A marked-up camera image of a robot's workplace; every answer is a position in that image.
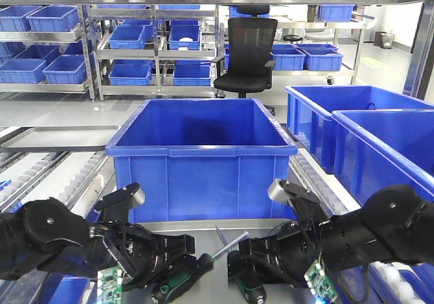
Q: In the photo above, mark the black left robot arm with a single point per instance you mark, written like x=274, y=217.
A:
x=45, y=235

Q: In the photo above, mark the grey metal tray on rollers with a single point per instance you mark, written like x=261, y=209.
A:
x=61, y=138

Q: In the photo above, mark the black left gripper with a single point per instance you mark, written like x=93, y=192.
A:
x=142, y=257

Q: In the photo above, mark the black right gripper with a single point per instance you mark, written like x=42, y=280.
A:
x=281, y=258

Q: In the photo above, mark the blue bin right front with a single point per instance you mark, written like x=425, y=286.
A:
x=379, y=148

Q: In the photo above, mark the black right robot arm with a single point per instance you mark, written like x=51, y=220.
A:
x=394, y=225

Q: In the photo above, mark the central blue plastic bin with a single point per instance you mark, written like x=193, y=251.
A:
x=200, y=159

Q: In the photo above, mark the blue bin right rear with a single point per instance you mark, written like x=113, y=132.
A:
x=310, y=107

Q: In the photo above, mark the black mesh office chair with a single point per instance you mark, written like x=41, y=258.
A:
x=251, y=39

